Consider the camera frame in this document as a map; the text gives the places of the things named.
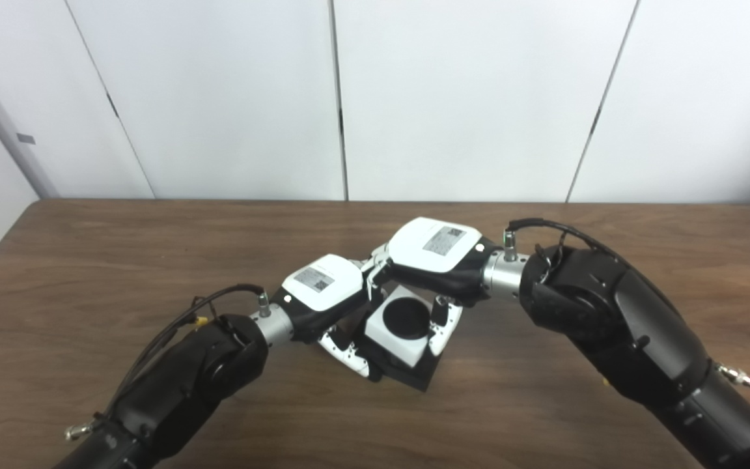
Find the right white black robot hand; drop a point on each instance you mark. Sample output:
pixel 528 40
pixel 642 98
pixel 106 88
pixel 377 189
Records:
pixel 437 247

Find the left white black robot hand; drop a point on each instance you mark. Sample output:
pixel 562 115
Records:
pixel 323 283

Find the white square piece with hole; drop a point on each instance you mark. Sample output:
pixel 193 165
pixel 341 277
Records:
pixel 388 342

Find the black peg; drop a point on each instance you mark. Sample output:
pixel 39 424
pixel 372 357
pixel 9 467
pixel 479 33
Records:
pixel 420 374

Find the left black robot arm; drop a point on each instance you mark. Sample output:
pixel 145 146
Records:
pixel 186 384

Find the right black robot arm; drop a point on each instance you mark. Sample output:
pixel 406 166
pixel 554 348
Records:
pixel 622 326

